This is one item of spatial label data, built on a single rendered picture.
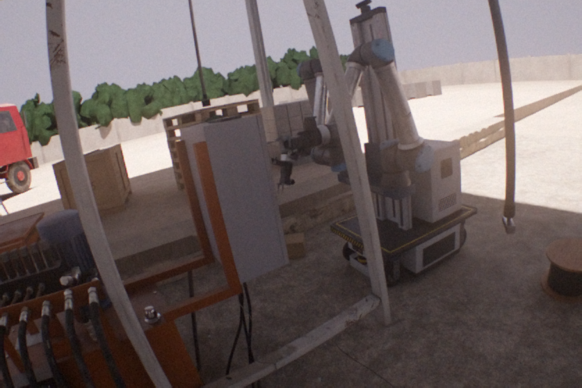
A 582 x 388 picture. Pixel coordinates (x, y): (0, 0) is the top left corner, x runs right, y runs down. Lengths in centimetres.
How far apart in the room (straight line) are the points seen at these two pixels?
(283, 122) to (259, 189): 329
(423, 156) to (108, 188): 353
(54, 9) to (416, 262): 217
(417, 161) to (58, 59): 158
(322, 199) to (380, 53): 203
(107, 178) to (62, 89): 330
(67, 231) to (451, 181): 222
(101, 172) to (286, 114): 256
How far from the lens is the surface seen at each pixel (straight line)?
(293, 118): 448
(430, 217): 225
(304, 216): 317
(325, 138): 135
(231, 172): 112
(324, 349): 182
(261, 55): 739
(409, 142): 171
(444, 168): 223
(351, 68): 166
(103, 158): 414
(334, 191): 336
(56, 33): 94
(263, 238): 123
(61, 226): 136
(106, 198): 421
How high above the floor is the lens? 129
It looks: 12 degrees down
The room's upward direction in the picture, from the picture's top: 10 degrees counter-clockwise
